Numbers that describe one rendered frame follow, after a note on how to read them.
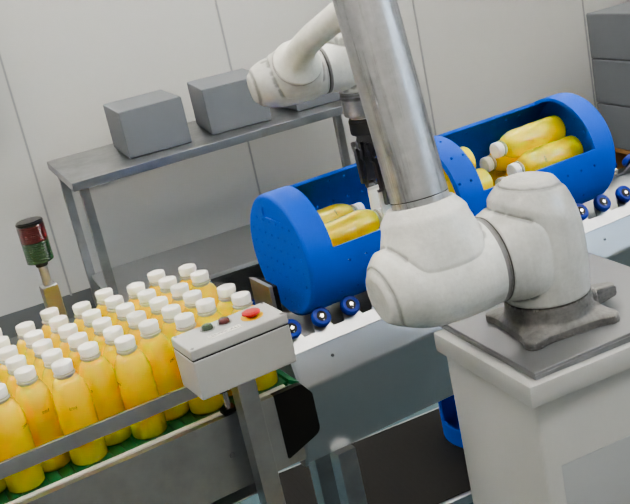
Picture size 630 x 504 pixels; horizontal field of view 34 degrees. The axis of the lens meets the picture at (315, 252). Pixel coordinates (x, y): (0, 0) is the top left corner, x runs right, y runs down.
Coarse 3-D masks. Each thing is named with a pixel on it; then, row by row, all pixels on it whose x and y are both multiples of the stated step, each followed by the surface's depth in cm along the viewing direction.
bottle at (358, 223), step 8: (344, 216) 228; (352, 216) 227; (360, 216) 227; (368, 216) 228; (376, 216) 229; (328, 224) 226; (336, 224) 225; (344, 224) 226; (352, 224) 226; (360, 224) 227; (368, 224) 227; (376, 224) 229; (328, 232) 224; (336, 232) 224; (344, 232) 225; (352, 232) 226; (360, 232) 227; (368, 232) 228; (336, 240) 224; (344, 240) 225
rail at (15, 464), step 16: (160, 400) 198; (176, 400) 199; (112, 416) 194; (128, 416) 195; (144, 416) 197; (80, 432) 191; (96, 432) 192; (112, 432) 194; (48, 448) 189; (64, 448) 190; (0, 464) 185; (16, 464) 186; (32, 464) 188
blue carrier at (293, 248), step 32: (576, 96) 255; (480, 128) 259; (512, 128) 268; (576, 128) 260; (608, 128) 251; (448, 160) 234; (576, 160) 246; (608, 160) 251; (288, 192) 223; (320, 192) 243; (352, 192) 249; (480, 192) 234; (576, 192) 250; (256, 224) 234; (288, 224) 218; (320, 224) 218; (256, 256) 240; (288, 256) 224; (320, 256) 217; (352, 256) 220; (288, 288) 230; (320, 288) 219; (352, 288) 226
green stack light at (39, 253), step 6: (48, 240) 237; (24, 246) 235; (30, 246) 235; (36, 246) 235; (42, 246) 236; (48, 246) 237; (24, 252) 236; (30, 252) 235; (36, 252) 235; (42, 252) 236; (48, 252) 237; (30, 258) 236; (36, 258) 236; (42, 258) 236; (48, 258) 237; (30, 264) 237; (36, 264) 236
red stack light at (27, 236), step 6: (42, 222) 236; (24, 228) 234; (30, 228) 234; (36, 228) 234; (42, 228) 236; (18, 234) 235; (24, 234) 234; (30, 234) 234; (36, 234) 234; (42, 234) 236; (24, 240) 235; (30, 240) 234; (36, 240) 235; (42, 240) 236
